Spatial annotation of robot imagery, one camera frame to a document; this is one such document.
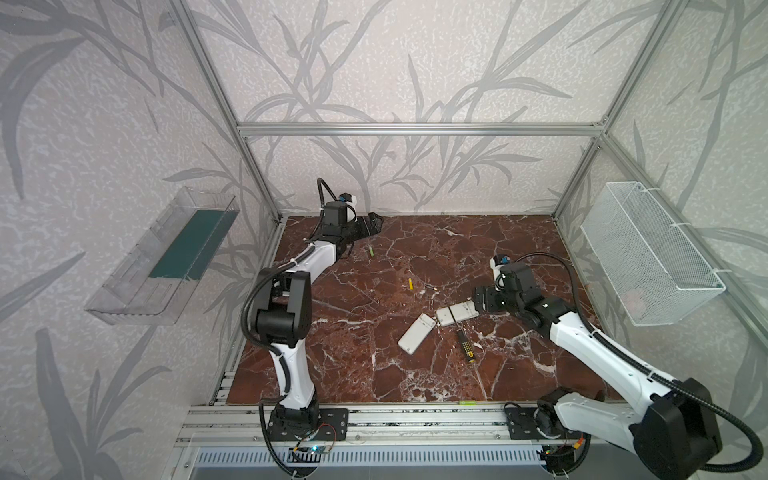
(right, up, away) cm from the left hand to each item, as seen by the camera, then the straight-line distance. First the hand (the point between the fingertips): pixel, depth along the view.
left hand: (377, 212), depth 96 cm
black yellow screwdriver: (+27, -40, -12) cm, 49 cm away
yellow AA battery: (+11, -24, +4) cm, 27 cm away
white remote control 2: (+23, -33, -5) cm, 40 cm away
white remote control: (+13, -38, -7) cm, 40 cm away
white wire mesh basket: (+62, -17, -34) cm, 73 cm away
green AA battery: (-3, -13, +12) cm, 18 cm away
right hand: (+33, -21, -11) cm, 41 cm away
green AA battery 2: (+26, -52, -19) cm, 61 cm away
